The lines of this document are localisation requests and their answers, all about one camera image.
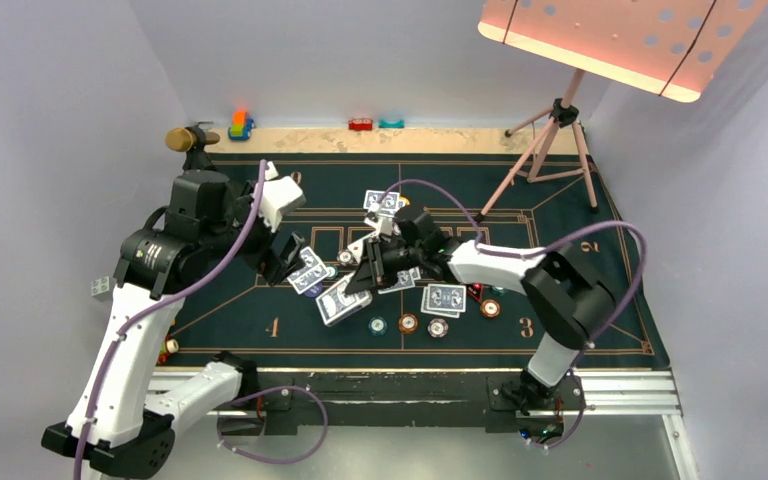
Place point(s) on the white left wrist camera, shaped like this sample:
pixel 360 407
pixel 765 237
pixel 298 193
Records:
pixel 281 195

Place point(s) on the face-down card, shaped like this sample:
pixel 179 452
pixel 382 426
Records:
pixel 406 279

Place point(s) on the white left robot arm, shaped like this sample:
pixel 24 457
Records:
pixel 118 429

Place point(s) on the red black all-in triangle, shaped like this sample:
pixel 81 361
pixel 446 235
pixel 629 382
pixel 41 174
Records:
pixel 475 291

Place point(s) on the red toy block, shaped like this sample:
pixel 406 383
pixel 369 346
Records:
pixel 361 124

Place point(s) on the teal toy block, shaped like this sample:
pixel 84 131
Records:
pixel 392 122

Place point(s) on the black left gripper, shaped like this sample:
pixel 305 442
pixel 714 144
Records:
pixel 276 268

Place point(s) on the purple small blind button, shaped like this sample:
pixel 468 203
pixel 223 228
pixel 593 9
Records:
pixel 314 291

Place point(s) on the blue back playing card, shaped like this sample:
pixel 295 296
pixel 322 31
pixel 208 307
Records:
pixel 390 207

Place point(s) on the orange red chip stack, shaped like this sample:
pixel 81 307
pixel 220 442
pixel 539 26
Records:
pixel 408 323

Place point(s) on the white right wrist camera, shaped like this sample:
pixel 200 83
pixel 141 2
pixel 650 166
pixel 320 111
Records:
pixel 382 226

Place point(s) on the pink blue chips small pile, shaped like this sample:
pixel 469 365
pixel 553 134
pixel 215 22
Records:
pixel 346 258

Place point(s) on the pink music stand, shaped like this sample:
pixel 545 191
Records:
pixel 671 49

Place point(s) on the four of diamonds card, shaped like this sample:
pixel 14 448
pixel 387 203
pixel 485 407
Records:
pixel 356 248

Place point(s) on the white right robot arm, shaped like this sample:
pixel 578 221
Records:
pixel 571 298

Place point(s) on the orange green toy block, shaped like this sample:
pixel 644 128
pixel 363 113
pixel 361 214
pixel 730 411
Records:
pixel 241 126

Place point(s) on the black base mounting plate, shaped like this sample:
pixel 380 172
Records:
pixel 494 400

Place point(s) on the green blue chip stack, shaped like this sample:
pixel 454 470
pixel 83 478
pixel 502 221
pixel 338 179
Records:
pixel 377 326

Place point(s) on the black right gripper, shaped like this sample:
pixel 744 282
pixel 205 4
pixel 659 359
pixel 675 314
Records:
pixel 376 271

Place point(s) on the gold microphone on stand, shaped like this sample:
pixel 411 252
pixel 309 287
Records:
pixel 192 141

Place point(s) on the dark green poker mat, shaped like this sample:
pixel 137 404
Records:
pixel 276 327

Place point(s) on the pink blue chip stack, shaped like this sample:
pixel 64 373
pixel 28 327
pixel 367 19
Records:
pixel 438 328

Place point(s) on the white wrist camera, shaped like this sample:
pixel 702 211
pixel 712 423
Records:
pixel 382 226
pixel 281 195

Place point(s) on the grey lego brick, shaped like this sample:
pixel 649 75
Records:
pixel 102 288

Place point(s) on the blue white card deck box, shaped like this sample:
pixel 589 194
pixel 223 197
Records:
pixel 335 305

